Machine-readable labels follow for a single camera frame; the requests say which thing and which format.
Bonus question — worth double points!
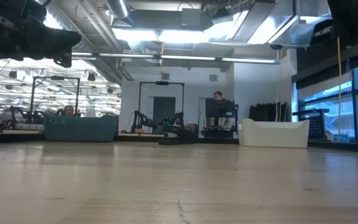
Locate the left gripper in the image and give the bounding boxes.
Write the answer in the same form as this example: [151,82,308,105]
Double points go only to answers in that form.
[0,0,82,72]

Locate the person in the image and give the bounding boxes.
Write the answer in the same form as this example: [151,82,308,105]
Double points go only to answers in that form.
[62,105,76,117]
[212,90,226,102]

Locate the dark blue plastic bin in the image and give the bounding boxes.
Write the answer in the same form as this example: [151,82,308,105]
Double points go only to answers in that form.
[43,113,119,143]

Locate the long ceiling light bar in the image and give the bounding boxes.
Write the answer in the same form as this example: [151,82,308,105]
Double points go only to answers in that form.
[70,51,282,65]

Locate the grey ceiling box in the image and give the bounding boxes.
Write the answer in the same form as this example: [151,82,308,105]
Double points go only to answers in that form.
[180,7,204,31]

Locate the black stapler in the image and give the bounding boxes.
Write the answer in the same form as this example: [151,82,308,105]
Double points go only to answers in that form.
[157,123,196,146]

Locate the black monitor rack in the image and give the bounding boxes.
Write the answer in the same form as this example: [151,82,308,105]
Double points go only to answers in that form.
[204,97,239,139]

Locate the black folded panels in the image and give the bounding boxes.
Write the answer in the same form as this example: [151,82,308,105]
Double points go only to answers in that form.
[248,101,289,123]

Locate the white plastic bin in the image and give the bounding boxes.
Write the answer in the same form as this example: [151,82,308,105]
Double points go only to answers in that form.
[237,118,310,149]

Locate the black perforated cart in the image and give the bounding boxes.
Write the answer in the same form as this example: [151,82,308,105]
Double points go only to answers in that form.
[291,108,331,141]

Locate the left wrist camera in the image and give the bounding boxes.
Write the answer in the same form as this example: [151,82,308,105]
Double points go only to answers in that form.
[53,51,73,69]

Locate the black gantry frame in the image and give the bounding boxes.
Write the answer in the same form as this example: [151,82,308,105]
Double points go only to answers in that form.
[29,75,81,124]
[137,80,185,135]

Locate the black aluminium table frame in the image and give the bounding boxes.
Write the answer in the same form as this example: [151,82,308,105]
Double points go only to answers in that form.
[0,130,358,154]

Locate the hanging yellow cord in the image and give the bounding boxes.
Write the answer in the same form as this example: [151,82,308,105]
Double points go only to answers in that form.
[336,36,344,142]

